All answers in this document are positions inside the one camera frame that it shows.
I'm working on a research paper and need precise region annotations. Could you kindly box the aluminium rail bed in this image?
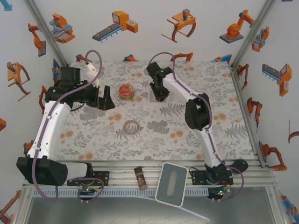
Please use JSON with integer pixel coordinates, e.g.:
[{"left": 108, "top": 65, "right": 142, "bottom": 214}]
[{"left": 21, "top": 159, "right": 279, "bottom": 190}]

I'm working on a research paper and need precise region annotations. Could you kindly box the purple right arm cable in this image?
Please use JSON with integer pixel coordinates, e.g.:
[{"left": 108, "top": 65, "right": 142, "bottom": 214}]
[{"left": 149, "top": 51, "right": 245, "bottom": 199}]

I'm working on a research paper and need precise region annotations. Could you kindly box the floral table mat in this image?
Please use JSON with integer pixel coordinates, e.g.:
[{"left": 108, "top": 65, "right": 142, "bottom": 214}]
[{"left": 54, "top": 60, "right": 256, "bottom": 162}]

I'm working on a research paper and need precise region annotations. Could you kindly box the aluminium frame post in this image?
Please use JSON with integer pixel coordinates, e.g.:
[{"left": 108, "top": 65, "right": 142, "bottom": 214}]
[
  {"left": 23, "top": 0, "right": 70, "bottom": 68},
  {"left": 229, "top": 0, "right": 278, "bottom": 69}
]

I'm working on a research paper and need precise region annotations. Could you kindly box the clear tape roll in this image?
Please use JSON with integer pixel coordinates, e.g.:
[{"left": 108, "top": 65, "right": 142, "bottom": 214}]
[{"left": 123, "top": 119, "right": 141, "bottom": 135}]

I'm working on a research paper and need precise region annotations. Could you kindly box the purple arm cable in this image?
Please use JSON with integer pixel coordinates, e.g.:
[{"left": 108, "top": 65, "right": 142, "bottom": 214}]
[
  {"left": 149, "top": 51, "right": 245, "bottom": 199},
  {"left": 31, "top": 49, "right": 105, "bottom": 203}
]

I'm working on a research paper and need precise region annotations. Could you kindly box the small circuit board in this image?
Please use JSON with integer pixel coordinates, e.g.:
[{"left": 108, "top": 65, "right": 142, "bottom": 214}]
[
  {"left": 78, "top": 184, "right": 105, "bottom": 203},
  {"left": 206, "top": 185, "right": 231, "bottom": 202}
]

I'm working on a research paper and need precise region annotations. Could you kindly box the aluminium side rail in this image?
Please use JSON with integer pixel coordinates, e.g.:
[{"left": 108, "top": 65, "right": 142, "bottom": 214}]
[{"left": 229, "top": 67, "right": 266, "bottom": 169}]

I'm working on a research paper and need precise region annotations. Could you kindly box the white slotted cable duct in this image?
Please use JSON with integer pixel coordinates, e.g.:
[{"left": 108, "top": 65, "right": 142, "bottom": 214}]
[{"left": 30, "top": 188, "right": 209, "bottom": 199}]

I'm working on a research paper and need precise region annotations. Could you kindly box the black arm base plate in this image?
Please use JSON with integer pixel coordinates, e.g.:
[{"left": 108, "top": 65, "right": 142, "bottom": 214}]
[
  {"left": 191, "top": 169, "right": 234, "bottom": 186},
  {"left": 67, "top": 170, "right": 110, "bottom": 187}
]

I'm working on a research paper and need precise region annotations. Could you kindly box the white grey rectangular tray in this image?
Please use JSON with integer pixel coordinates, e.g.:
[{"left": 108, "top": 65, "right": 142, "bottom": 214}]
[{"left": 155, "top": 161, "right": 188, "bottom": 207}]

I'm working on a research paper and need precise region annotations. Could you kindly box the round red gold tin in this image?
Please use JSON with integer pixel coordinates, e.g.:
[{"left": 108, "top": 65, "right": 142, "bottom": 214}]
[{"left": 117, "top": 84, "right": 135, "bottom": 101}]

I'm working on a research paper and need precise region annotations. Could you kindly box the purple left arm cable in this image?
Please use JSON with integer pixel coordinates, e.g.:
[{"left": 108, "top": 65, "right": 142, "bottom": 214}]
[{"left": 31, "top": 49, "right": 105, "bottom": 203}]

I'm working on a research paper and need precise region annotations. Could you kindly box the brown spice bottle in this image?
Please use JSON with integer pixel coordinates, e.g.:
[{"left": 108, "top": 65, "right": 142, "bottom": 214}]
[{"left": 134, "top": 166, "right": 149, "bottom": 191}]

